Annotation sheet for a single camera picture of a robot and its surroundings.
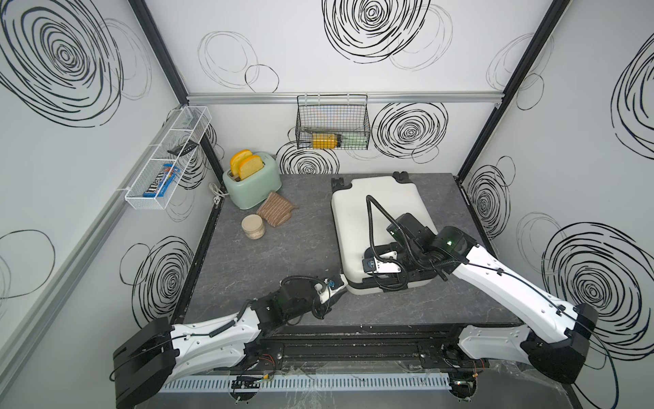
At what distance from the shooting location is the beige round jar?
0.98 meters

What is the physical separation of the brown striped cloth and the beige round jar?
0.05 metres

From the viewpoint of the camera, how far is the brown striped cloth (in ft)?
3.49
